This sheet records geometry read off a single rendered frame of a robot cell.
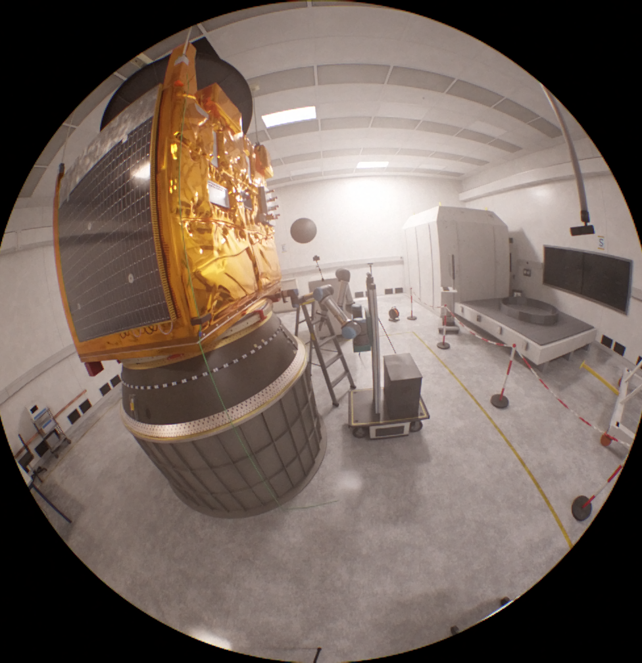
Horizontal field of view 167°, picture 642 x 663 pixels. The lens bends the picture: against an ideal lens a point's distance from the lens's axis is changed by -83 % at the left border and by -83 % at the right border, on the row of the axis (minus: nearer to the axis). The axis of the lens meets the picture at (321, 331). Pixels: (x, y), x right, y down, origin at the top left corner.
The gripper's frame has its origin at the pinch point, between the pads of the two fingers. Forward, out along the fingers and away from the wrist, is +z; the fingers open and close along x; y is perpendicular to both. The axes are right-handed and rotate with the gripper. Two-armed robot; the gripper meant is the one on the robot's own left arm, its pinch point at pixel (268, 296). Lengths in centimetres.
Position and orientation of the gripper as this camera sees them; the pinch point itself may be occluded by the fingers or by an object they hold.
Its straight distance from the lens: 228.1
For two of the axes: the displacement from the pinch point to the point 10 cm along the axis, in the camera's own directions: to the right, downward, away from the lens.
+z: -9.9, 1.1, 1.0
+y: -1.4, -9.3, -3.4
